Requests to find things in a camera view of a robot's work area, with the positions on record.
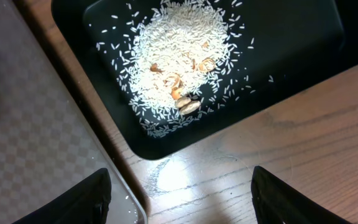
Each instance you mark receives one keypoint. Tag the black waste bin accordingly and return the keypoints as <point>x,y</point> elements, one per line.
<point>281,48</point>

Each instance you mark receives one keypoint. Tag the spilled white rice pile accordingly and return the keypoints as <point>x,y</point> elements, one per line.
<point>177,62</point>

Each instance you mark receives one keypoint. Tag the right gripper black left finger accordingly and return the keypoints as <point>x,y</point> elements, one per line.
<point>85,203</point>

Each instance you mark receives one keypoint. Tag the dark brown serving tray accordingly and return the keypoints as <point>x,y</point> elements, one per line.
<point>46,145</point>

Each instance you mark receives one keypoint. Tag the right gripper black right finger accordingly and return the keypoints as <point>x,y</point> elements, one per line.
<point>275,201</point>

